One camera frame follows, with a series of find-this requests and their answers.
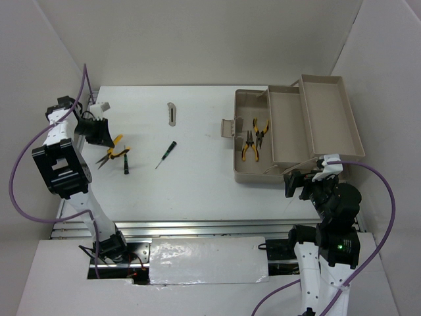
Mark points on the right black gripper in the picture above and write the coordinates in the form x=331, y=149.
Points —
x=295, y=178

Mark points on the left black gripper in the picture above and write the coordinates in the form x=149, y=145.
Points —
x=102, y=137

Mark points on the yellow needle nose pliers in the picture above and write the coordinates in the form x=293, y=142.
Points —
x=110, y=152

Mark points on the short green black screwdriver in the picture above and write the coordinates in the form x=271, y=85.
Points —
x=125, y=163

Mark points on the beige cantilever toolbox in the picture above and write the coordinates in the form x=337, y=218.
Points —
x=307, y=120

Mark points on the yellow combination pliers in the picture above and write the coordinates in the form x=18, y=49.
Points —
x=260, y=133

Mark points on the silver folding utility knife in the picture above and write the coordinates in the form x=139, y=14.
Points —
x=172, y=114

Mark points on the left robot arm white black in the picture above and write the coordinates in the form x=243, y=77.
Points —
x=66, y=173

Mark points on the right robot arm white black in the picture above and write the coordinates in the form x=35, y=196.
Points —
x=327, y=254

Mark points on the silver foil sheet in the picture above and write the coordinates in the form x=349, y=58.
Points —
x=223, y=260

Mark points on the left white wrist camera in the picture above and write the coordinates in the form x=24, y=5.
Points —
x=98, y=109

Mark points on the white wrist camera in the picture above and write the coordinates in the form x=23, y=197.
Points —
x=98, y=109
x=330, y=166

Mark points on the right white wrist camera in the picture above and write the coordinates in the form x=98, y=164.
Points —
x=330, y=166

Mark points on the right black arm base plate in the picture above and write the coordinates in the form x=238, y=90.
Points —
x=281, y=257

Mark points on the aluminium rail frame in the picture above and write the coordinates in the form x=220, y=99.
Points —
x=193, y=191

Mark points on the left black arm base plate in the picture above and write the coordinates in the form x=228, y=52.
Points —
x=134, y=267

